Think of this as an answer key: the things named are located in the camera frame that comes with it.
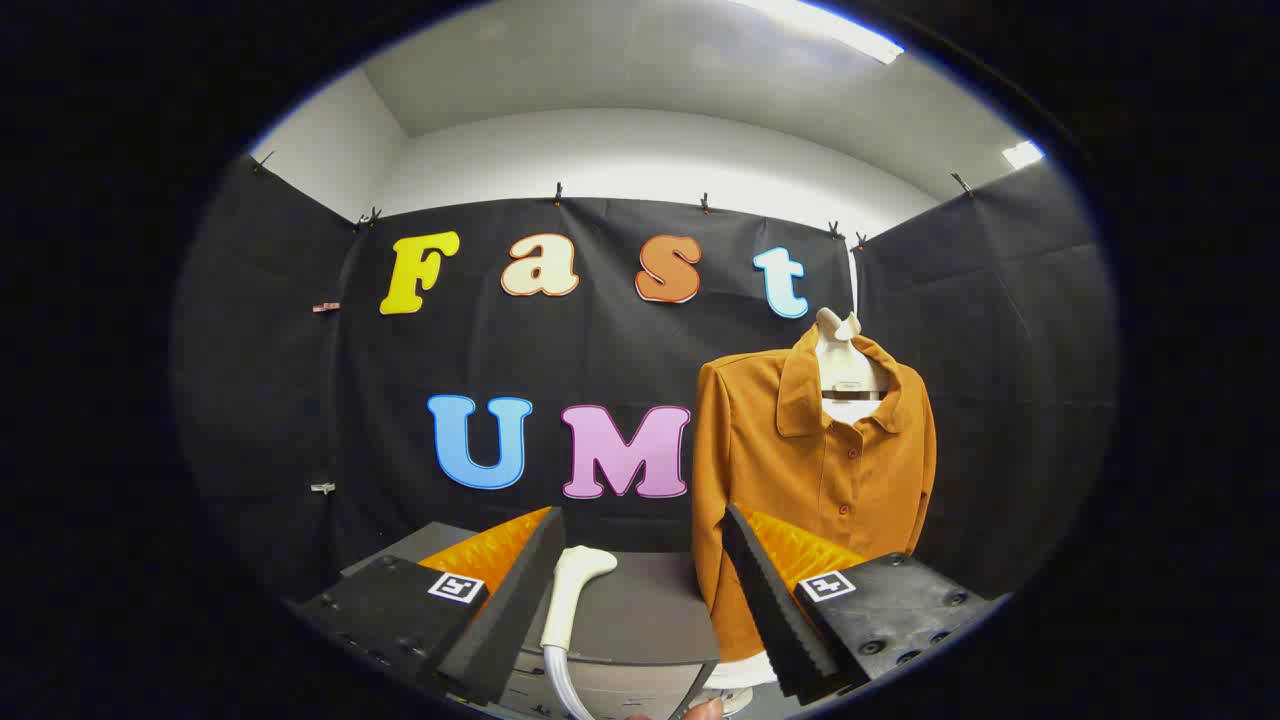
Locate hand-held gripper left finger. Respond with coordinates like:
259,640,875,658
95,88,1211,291
285,505,568,709

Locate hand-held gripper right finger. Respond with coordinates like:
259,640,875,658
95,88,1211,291
722,503,1006,706

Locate white garment steamer head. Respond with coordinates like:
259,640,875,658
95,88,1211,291
540,545,619,651

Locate orange button shirt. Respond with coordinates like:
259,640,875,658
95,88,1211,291
690,325,938,663

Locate white hanger form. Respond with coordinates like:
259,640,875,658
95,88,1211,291
700,307,891,716

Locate row of black clips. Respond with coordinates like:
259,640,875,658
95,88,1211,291
250,150,976,251

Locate long ceiling light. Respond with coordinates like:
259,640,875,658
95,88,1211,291
735,0,906,66

